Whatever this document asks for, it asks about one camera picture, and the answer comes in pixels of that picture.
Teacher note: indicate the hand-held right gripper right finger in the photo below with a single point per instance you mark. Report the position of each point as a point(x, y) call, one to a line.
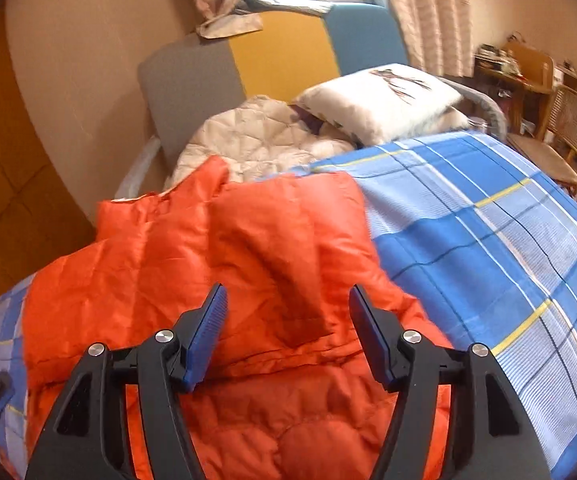
point(368, 335)

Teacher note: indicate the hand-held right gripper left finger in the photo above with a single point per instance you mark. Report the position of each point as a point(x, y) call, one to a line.
point(208, 330)

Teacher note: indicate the orange down jacket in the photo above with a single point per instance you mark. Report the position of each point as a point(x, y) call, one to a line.
point(268, 240)

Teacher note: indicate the blue plaid bed sheet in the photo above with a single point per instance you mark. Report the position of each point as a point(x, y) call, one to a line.
point(468, 240)

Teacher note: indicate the cream quilted blanket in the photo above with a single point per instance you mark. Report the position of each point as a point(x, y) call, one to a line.
point(248, 145)

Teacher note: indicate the white printed pillow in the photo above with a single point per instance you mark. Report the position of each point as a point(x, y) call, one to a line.
point(368, 105)

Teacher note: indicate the wooden wardrobe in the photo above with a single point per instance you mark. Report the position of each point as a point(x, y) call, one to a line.
point(3, 160)

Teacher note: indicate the grey yellow blue headboard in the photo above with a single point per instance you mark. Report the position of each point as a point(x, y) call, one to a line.
point(278, 55)

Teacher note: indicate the wooden rattan chair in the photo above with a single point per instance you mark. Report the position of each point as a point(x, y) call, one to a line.
point(573, 130)

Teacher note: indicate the cluttered wooden desk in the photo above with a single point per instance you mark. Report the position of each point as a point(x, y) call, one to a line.
point(518, 80)

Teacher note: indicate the beige patterned cloth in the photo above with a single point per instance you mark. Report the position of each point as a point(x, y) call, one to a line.
point(228, 27)

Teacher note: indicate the grey printed paper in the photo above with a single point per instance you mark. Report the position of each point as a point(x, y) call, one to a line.
point(288, 4)

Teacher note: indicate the white bed frame rail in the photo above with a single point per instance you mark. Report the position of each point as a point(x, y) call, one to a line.
point(136, 170)

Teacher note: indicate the grey padded bed rail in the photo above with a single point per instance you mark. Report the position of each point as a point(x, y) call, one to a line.
point(488, 107)

